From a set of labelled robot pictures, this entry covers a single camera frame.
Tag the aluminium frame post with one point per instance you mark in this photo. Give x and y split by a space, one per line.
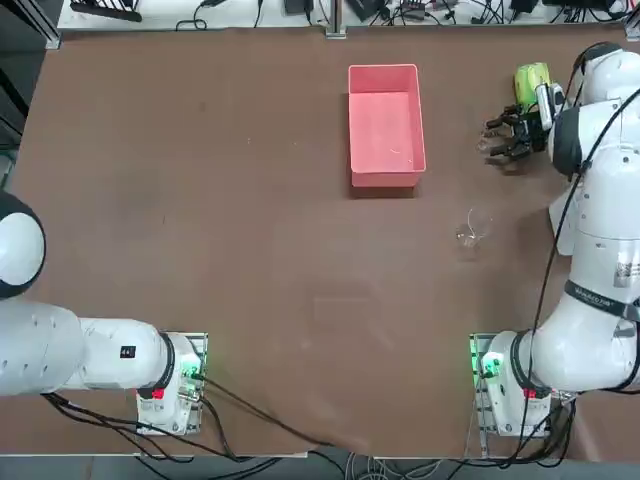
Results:
335 25

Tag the black power adapter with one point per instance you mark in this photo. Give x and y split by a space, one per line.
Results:
575 3

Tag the large glass beaker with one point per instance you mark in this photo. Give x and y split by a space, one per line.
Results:
470 240

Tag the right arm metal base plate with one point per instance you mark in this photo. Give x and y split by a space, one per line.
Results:
482 420

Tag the dark rack stand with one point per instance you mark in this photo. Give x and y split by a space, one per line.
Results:
115 14

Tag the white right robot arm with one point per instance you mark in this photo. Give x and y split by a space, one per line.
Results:
600 200

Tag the small glass beaker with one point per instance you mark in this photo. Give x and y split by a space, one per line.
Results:
485 142

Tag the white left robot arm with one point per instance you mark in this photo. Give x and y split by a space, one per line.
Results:
50 350

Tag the black device with red parts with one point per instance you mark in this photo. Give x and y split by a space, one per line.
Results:
415 5

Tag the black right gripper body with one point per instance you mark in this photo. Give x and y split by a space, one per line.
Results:
534 134

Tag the aluminium corner bracket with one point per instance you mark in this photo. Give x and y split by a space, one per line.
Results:
632 27

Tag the pink plastic container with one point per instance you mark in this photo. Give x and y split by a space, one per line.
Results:
385 130

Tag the large black power box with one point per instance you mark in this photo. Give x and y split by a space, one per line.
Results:
299 6

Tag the dark grey power box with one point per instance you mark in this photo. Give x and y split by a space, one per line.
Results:
365 7

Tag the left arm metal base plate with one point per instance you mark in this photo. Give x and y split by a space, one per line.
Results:
200 340

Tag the green tissue pack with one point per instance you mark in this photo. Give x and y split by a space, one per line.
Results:
530 80

